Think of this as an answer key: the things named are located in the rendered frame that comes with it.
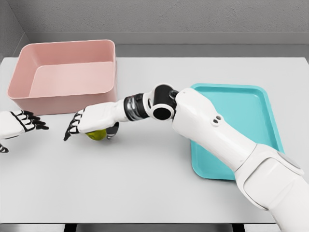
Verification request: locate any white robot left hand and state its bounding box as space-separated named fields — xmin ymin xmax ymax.
xmin=0 ymin=110 xmax=50 ymax=154

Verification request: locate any pink rectangular basket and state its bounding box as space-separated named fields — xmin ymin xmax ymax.
xmin=6 ymin=39 xmax=118 ymax=116

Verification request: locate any blue rectangular tray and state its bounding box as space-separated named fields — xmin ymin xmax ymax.
xmin=189 ymin=83 xmax=285 ymax=181

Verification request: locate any yellow-green tennis ball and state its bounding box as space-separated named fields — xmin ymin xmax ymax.
xmin=85 ymin=129 xmax=107 ymax=142

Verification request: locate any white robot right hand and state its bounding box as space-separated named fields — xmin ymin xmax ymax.
xmin=63 ymin=102 xmax=121 ymax=142

